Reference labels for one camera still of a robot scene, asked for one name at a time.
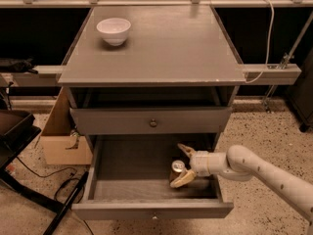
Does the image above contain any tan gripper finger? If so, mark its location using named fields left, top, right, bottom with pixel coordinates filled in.
left=177, top=143, right=197, bottom=159
left=169, top=169, right=197, bottom=188

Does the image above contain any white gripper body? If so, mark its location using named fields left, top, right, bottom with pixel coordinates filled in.
left=190, top=151, right=219, bottom=177

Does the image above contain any orange soda can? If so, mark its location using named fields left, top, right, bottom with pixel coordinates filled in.
left=169, top=160, right=186, bottom=182

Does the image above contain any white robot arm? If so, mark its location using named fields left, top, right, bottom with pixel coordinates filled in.
left=170, top=143, right=313, bottom=235

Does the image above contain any closed grey top drawer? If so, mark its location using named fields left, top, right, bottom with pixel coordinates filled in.
left=70, top=107, right=231, bottom=135

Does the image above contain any round metal drawer knob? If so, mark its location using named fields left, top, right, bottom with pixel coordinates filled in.
left=150, top=118, right=157, bottom=127

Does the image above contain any open grey middle drawer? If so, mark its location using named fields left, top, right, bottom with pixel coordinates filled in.
left=72, top=134, right=234, bottom=220

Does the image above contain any grey drawer cabinet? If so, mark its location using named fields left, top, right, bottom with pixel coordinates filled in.
left=56, top=4, right=246, bottom=221

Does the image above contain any cardboard box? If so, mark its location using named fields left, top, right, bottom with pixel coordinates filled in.
left=40, top=89, right=92, bottom=165

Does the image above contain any white ceramic bowl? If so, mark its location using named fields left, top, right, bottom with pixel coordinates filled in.
left=96, top=18, right=131, bottom=46

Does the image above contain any black chair base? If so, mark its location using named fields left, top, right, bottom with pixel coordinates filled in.
left=0, top=110, right=88, bottom=235

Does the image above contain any black floor cable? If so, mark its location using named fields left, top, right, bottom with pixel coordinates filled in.
left=15, top=156, right=96, bottom=235

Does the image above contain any white cable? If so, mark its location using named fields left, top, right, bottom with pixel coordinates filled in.
left=245, top=0, right=276, bottom=84

